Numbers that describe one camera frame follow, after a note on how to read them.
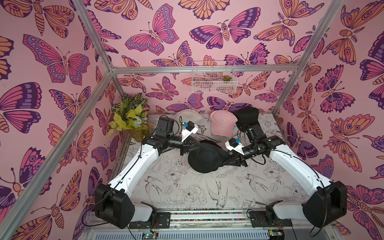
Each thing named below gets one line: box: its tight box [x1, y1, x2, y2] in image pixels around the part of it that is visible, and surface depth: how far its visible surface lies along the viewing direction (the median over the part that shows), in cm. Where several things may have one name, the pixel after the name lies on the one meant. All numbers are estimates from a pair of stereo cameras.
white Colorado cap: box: [174, 109, 202, 128], surface depth 107 cm
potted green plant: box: [108, 93, 151, 141], surface depth 91 cm
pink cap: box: [210, 110, 238, 137], surface depth 109 cm
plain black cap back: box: [233, 107, 260, 132], surface depth 118 cm
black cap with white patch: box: [188, 140, 228, 174], surface depth 69 cm
